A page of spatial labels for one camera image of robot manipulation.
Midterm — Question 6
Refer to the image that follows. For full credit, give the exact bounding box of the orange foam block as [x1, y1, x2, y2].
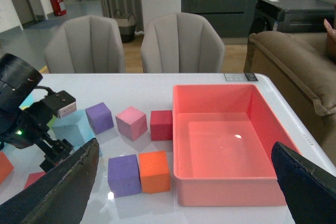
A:
[139, 151, 171, 194]
[0, 151, 14, 183]

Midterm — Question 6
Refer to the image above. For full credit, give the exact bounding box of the orange foam block right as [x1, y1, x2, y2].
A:
[139, 151, 171, 194]

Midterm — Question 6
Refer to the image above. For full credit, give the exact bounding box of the dark red foam block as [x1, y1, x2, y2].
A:
[150, 110, 173, 141]

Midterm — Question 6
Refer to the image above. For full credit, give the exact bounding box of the pink plastic bin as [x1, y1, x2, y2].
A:
[173, 84, 296, 207]

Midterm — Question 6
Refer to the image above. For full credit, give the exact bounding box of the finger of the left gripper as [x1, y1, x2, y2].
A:
[39, 133, 73, 172]

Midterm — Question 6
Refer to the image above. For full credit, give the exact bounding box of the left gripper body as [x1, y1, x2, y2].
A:
[1, 101, 55, 148]

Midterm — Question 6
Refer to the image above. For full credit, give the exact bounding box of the red foam block centre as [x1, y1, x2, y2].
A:
[24, 172, 45, 189]

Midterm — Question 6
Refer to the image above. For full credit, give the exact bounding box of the purple foam block near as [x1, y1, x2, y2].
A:
[108, 154, 142, 198]

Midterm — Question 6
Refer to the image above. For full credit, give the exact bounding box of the purple foam block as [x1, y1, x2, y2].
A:
[108, 154, 142, 198]
[85, 102, 114, 134]

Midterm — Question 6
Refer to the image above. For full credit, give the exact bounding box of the grey chair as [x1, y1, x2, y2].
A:
[44, 15, 125, 73]
[141, 12, 225, 73]

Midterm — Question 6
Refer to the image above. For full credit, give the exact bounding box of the brown sofa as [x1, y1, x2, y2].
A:
[244, 31, 335, 163]

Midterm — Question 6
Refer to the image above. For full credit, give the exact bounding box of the pink foam block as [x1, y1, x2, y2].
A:
[115, 106, 148, 141]

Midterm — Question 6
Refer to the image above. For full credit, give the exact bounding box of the blue foam block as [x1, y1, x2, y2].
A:
[52, 110, 96, 151]

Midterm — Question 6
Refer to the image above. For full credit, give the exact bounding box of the grey chair right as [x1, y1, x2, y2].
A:
[141, 12, 225, 73]

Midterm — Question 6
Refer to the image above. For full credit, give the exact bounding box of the table label sticker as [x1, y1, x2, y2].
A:
[224, 73, 258, 82]

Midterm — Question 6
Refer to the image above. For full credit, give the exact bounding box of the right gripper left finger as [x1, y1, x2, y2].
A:
[1, 138, 99, 223]

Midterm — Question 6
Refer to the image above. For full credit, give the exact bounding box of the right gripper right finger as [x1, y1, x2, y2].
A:
[271, 142, 335, 223]

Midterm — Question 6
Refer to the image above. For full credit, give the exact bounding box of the purple foam block far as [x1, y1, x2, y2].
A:
[85, 102, 114, 134]

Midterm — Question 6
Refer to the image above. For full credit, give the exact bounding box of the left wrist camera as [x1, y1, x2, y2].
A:
[43, 90, 77, 119]

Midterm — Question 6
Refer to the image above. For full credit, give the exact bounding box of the orange foam block left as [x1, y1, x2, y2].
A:
[0, 151, 14, 183]

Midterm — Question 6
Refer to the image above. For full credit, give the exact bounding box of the woven basket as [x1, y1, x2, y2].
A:
[113, 9, 136, 43]

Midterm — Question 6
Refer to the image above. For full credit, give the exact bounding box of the grey chair left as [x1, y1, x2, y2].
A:
[44, 15, 125, 73]

